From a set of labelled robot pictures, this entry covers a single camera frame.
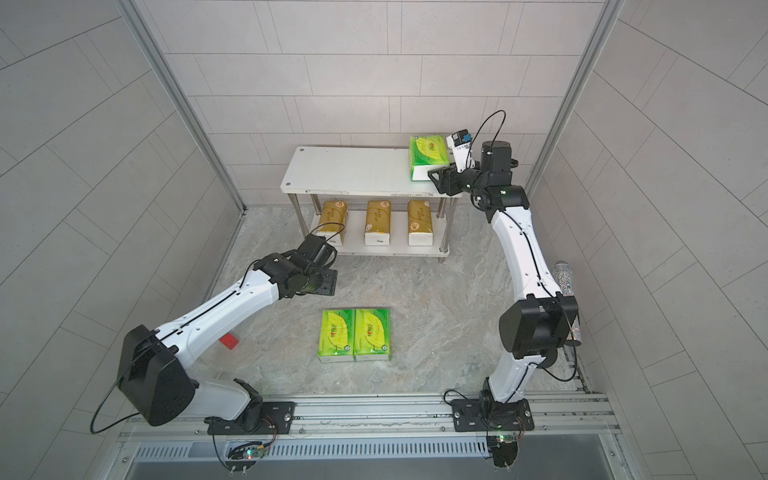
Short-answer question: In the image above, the green tissue pack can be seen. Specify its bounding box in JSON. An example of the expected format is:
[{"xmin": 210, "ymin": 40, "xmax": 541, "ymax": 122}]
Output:
[
  {"xmin": 408, "ymin": 135, "xmax": 450, "ymax": 182},
  {"xmin": 318, "ymin": 309, "xmax": 355, "ymax": 363},
  {"xmin": 353, "ymin": 308, "xmax": 391, "ymax": 361}
]

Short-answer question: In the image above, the gold tissue pack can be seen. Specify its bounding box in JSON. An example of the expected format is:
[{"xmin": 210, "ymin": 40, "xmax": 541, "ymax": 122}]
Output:
[
  {"xmin": 313, "ymin": 200, "xmax": 348, "ymax": 247},
  {"xmin": 408, "ymin": 200, "xmax": 434, "ymax": 246},
  {"xmin": 364, "ymin": 200, "xmax": 391, "ymax": 246}
]

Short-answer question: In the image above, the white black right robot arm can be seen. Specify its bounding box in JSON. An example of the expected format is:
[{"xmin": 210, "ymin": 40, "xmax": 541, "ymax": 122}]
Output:
[{"xmin": 429, "ymin": 138, "xmax": 578, "ymax": 420}]

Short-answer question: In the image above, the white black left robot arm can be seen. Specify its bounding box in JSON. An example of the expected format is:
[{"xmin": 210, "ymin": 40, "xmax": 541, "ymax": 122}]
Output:
[{"xmin": 116, "ymin": 234, "xmax": 337, "ymax": 434}]

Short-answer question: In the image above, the red block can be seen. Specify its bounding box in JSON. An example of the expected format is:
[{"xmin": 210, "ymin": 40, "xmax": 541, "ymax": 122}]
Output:
[{"xmin": 219, "ymin": 333, "xmax": 239, "ymax": 350}]

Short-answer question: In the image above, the glitter tube on stand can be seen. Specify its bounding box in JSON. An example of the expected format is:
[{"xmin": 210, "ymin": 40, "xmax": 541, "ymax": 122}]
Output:
[{"xmin": 552, "ymin": 260, "xmax": 582, "ymax": 347}]

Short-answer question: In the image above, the left controller circuit board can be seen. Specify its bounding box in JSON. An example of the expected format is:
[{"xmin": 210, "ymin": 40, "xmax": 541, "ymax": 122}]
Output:
[{"xmin": 225, "ymin": 441, "xmax": 271, "ymax": 475}]

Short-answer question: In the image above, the controller circuit board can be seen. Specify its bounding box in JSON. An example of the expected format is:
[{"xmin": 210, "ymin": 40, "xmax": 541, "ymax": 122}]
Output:
[
  {"xmin": 486, "ymin": 435, "xmax": 519, "ymax": 469},
  {"xmin": 225, "ymin": 441, "xmax": 271, "ymax": 475}
]

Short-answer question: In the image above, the right controller circuit board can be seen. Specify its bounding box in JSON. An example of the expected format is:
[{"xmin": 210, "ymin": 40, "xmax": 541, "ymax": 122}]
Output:
[{"xmin": 486, "ymin": 435, "xmax": 519, "ymax": 469}]

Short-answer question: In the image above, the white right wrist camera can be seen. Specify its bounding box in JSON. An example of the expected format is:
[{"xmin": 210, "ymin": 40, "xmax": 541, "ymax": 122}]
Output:
[{"xmin": 445, "ymin": 129, "xmax": 475, "ymax": 172}]

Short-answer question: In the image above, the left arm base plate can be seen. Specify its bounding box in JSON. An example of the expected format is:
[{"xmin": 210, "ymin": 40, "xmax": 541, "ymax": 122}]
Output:
[{"xmin": 204, "ymin": 401, "xmax": 297, "ymax": 436}]

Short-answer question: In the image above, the aluminium corner frame post right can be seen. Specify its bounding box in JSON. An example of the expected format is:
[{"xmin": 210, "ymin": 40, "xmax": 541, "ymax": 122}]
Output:
[{"xmin": 525, "ymin": 0, "xmax": 624, "ymax": 199}]

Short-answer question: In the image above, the aluminium corner frame post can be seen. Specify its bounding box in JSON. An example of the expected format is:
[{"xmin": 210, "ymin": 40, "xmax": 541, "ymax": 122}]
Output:
[
  {"xmin": 525, "ymin": 0, "xmax": 624, "ymax": 199},
  {"xmin": 115, "ymin": 0, "xmax": 247, "ymax": 216}
]

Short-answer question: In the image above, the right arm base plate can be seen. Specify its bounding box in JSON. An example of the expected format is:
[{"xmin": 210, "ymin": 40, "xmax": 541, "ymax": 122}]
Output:
[{"xmin": 448, "ymin": 398, "xmax": 535, "ymax": 432}]

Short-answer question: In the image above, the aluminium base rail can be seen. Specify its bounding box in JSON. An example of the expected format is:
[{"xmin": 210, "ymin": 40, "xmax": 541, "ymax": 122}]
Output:
[{"xmin": 119, "ymin": 392, "xmax": 619, "ymax": 445}]

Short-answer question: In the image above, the aluminium corner frame post left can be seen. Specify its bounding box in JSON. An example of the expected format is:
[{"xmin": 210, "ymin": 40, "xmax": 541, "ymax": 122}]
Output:
[{"xmin": 115, "ymin": 0, "xmax": 247, "ymax": 216}]

